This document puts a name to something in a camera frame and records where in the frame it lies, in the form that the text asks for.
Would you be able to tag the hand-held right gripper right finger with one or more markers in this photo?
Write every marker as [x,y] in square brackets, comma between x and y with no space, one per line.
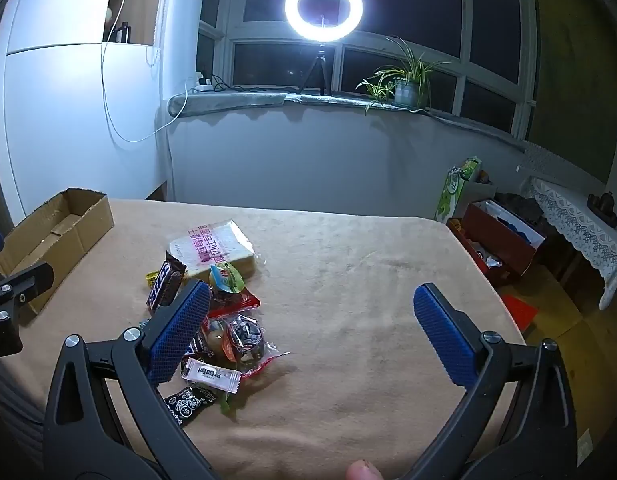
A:
[443,340]

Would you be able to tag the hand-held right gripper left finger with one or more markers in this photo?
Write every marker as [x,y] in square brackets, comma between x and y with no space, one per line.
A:
[181,330]

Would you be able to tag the dark chocolate bar packet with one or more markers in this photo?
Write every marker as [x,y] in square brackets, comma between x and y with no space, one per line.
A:
[163,282]

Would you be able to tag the brown cardboard box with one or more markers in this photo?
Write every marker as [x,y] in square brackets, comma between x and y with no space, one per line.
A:
[63,230]

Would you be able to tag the small green packet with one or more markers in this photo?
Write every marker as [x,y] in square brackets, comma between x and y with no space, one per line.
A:
[229,405]

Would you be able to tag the person's right hand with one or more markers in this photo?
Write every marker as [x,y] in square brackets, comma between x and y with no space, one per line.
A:
[363,471]

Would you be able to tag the dark purple snack packet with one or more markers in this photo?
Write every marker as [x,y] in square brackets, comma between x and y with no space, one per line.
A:
[196,347]

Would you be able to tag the clear brown egg packet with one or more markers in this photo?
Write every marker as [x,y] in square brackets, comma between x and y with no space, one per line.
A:
[216,337]

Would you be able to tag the small white packet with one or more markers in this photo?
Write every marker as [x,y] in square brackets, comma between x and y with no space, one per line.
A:
[211,375]

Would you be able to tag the small yellow candy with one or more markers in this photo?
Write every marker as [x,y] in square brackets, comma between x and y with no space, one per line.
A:
[152,279]

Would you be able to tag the red snack packet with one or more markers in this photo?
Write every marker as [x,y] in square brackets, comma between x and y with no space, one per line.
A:
[238,302]

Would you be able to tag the red-edged dark print packet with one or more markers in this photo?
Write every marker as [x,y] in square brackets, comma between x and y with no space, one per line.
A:
[248,337]

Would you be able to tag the white ribbed panel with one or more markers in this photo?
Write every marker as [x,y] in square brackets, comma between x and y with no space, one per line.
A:
[8,405]

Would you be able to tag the small black packet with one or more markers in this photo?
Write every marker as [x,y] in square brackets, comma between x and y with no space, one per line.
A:
[188,402]

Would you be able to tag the red floor mat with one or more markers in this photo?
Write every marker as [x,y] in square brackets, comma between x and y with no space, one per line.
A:
[519,312]

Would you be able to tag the pink print bread packet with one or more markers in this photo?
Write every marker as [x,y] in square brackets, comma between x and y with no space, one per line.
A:
[213,245]

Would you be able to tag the red storage box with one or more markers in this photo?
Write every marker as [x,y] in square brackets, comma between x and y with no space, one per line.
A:
[493,232]

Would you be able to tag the green carton bag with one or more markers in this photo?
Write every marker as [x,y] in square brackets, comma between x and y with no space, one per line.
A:
[453,195]

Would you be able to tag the white cabinet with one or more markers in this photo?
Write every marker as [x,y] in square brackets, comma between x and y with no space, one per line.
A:
[63,110]

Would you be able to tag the white lace covered table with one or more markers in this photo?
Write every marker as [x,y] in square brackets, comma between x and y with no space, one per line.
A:
[578,225]

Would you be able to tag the dark figurine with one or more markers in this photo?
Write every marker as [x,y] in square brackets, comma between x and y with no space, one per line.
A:
[604,207]

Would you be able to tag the white power strip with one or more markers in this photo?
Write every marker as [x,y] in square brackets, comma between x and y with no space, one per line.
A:
[202,85]

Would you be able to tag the grey windowsill mat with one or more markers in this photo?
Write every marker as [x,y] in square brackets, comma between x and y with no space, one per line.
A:
[268,100]

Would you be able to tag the potted spider plant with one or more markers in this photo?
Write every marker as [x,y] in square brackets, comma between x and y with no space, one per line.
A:
[406,91]

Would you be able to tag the black tripod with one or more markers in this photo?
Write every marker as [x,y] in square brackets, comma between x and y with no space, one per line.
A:
[321,67]

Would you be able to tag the window frame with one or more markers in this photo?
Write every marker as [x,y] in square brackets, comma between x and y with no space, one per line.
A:
[413,5]

